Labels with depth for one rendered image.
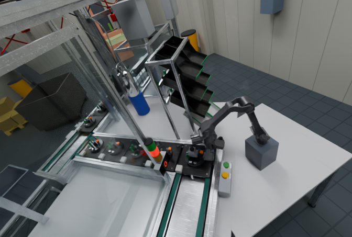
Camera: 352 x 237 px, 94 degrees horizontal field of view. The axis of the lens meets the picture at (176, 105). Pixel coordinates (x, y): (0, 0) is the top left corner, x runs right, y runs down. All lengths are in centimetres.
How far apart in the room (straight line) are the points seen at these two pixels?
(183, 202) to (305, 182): 75
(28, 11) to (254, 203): 152
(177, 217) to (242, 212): 38
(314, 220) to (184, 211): 136
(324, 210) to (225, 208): 124
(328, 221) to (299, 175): 93
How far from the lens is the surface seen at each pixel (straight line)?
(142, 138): 86
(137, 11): 194
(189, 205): 120
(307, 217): 220
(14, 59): 54
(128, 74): 173
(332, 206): 231
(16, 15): 101
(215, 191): 116
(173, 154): 133
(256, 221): 121
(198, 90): 115
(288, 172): 136
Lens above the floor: 203
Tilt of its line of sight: 38 degrees down
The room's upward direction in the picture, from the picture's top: 20 degrees counter-clockwise
